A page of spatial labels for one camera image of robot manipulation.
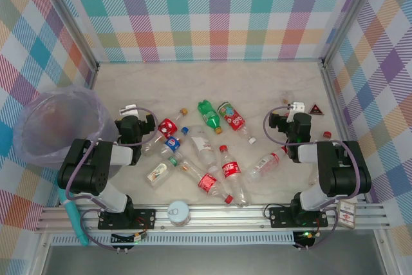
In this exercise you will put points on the red-label bottle orange cap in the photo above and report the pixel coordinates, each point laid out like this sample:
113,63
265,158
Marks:
167,127

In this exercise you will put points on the Pepsi bottle blue cap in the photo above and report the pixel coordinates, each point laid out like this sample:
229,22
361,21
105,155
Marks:
172,144

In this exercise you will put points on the small clear plastic bottle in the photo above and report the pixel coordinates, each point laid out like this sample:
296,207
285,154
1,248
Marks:
284,95

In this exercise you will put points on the translucent purple bin liner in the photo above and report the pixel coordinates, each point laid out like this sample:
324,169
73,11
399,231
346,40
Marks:
96,107

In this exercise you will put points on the water bottle red-white label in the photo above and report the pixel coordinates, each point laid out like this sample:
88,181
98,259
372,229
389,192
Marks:
265,164

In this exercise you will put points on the white-label bottle green cap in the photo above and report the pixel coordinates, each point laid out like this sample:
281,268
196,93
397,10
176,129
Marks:
157,173

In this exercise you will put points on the Qoo bottle white cap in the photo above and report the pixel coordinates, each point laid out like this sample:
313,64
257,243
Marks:
232,119

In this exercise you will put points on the clear bottle white-red label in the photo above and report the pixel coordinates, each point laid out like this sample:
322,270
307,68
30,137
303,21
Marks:
202,147

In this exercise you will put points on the green Sprite bottle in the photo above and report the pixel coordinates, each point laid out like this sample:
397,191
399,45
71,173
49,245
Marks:
208,115

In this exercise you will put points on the Coca-Cola bottle red cap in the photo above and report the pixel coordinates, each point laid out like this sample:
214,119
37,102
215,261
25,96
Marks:
230,169

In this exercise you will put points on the red-label bottle red cap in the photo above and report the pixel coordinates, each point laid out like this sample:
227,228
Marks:
207,183

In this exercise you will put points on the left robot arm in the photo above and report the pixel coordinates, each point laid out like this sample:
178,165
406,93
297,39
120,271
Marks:
87,172

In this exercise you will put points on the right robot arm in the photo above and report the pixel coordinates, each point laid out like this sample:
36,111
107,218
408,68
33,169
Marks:
344,168

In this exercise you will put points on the red triangular warning sign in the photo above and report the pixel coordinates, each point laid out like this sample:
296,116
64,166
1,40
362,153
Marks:
317,110

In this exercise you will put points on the silver tin can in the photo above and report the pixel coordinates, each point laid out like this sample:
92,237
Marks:
178,212

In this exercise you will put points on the teal plastic tube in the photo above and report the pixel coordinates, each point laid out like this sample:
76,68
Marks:
74,217

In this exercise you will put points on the small controller board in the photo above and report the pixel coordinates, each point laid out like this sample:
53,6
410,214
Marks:
122,239
305,234

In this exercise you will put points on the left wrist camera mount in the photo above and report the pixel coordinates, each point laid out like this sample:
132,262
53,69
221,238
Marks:
128,109

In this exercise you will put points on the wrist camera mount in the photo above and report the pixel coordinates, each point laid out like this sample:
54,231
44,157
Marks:
297,107
128,109

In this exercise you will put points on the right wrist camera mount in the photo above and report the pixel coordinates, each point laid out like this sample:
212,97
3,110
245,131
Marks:
297,107

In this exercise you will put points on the aluminium side rail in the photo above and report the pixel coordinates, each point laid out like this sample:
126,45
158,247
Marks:
333,94
92,77

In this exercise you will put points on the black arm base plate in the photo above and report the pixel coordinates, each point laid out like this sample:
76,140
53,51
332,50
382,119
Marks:
280,217
145,217

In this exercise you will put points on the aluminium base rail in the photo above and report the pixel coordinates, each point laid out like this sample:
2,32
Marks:
225,217

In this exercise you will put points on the aluminium frame post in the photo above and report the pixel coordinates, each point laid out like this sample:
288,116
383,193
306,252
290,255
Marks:
69,20
351,17

